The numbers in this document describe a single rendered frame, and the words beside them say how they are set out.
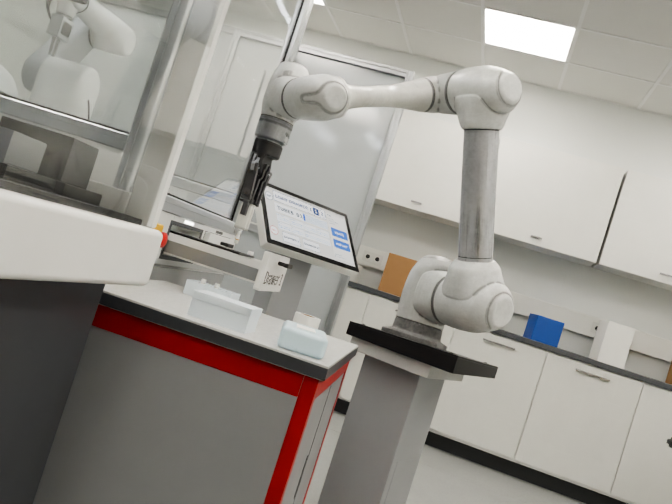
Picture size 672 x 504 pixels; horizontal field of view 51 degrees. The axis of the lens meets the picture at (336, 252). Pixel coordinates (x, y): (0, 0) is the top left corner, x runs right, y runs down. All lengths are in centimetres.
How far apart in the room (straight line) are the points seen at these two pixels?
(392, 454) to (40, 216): 148
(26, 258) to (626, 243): 475
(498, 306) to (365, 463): 63
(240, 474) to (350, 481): 88
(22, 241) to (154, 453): 65
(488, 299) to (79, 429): 111
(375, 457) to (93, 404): 100
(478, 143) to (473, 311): 47
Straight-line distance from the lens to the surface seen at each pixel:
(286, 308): 305
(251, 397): 139
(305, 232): 299
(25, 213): 93
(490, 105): 203
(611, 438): 503
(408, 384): 217
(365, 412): 223
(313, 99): 170
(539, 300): 558
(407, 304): 222
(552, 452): 500
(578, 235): 533
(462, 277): 205
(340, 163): 379
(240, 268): 198
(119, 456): 149
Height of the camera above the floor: 93
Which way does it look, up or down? 2 degrees up
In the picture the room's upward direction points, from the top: 18 degrees clockwise
